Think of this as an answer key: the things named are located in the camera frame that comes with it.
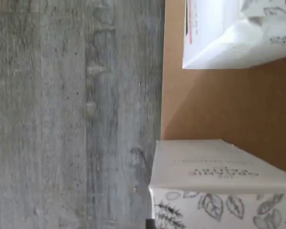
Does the white tea box green strip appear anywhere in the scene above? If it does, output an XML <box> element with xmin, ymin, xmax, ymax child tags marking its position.
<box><xmin>148</xmin><ymin>139</ymin><xmax>286</xmax><ymax>229</ymax></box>

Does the white tea box pink strip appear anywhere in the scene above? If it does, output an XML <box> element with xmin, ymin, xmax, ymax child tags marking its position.
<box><xmin>182</xmin><ymin>0</ymin><xmax>286</xmax><ymax>70</ymax></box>

